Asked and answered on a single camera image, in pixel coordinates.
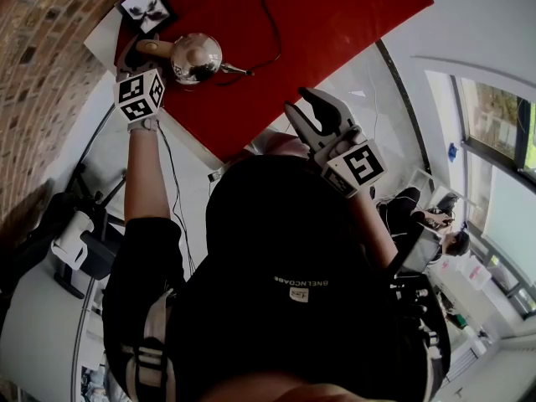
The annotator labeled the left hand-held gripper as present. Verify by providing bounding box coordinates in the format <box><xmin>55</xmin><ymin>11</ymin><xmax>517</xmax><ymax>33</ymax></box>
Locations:
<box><xmin>113</xmin><ymin>33</ymin><xmax>166</xmax><ymax>133</ymax></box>

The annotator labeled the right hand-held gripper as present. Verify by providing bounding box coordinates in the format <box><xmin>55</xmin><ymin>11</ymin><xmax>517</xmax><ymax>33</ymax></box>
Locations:
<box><xmin>284</xmin><ymin>86</ymin><xmax>388</xmax><ymax>199</ymax></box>

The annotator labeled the silver electric kettle wooden handle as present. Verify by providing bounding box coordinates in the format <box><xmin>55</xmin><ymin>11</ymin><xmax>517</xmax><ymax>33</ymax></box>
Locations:
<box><xmin>134</xmin><ymin>32</ymin><xmax>255</xmax><ymax>86</ymax></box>

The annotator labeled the person's right forearm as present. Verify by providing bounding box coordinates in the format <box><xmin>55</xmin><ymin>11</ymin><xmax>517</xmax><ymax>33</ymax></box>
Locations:
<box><xmin>346</xmin><ymin>190</ymin><xmax>399</xmax><ymax>272</ymax></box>

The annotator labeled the person's left forearm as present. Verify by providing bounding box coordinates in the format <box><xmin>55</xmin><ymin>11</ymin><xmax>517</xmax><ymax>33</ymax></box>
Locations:
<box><xmin>123</xmin><ymin>128</ymin><xmax>173</xmax><ymax>226</ymax></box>

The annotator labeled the person's right hand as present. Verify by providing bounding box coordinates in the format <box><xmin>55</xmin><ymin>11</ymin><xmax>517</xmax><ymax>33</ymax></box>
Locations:
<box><xmin>328</xmin><ymin>125</ymin><xmax>366</xmax><ymax>160</ymax></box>

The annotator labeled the black framed feather picture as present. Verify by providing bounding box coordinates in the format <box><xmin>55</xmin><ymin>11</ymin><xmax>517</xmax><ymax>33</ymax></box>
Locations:
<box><xmin>114</xmin><ymin>0</ymin><xmax>178</xmax><ymax>38</ymax></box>

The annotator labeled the red tablecloth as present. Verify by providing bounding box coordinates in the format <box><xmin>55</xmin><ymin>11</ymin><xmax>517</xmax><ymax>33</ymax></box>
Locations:
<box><xmin>114</xmin><ymin>0</ymin><xmax>435</xmax><ymax>163</ymax></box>

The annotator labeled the person's black cap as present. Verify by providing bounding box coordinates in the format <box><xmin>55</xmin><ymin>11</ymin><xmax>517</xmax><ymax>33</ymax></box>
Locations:
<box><xmin>167</xmin><ymin>154</ymin><xmax>424</xmax><ymax>395</ymax></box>

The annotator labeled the grey laptop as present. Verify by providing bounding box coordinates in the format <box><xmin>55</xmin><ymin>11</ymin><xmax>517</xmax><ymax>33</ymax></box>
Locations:
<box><xmin>393</xmin><ymin>223</ymin><xmax>443</xmax><ymax>276</ymax></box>

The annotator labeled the black chair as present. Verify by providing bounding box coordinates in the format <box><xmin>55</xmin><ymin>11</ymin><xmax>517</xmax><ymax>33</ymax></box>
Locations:
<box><xmin>53</xmin><ymin>161</ymin><xmax>127</xmax><ymax>300</ymax></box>

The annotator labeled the white device on chair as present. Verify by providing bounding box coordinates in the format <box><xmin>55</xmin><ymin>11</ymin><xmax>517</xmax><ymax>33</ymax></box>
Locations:
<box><xmin>50</xmin><ymin>210</ymin><xmax>95</xmax><ymax>271</ymax></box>

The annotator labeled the person's black shirt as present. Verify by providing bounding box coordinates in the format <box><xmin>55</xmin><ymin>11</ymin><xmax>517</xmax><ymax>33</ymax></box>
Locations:
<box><xmin>101</xmin><ymin>217</ymin><xmax>452</xmax><ymax>402</ymax></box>

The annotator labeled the black kettle power cable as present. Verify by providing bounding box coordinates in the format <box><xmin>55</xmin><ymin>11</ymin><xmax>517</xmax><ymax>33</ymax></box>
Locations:
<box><xmin>214</xmin><ymin>0</ymin><xmax>303</xmax><ymax>87</ymax></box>

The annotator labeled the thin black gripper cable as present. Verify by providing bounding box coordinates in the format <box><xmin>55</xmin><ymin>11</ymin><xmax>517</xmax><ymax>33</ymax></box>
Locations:
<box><xmin>156</xmin><ymin>120</ymin><xmax>197</xmax><ymax>277</ymax></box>

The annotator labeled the window with dark frame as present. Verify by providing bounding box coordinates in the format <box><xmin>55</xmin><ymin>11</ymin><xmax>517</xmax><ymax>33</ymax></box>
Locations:
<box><xmin>450</xmin><ymin>73</ymin><xmax>536</xmax><ymax>188</ymax></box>

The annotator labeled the grey backpack strap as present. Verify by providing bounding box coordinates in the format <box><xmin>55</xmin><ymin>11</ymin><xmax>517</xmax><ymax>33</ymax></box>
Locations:
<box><xmin>120</xmin><ymin>287</ymin><xmax>178</xmax><ymax>402</ymax></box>

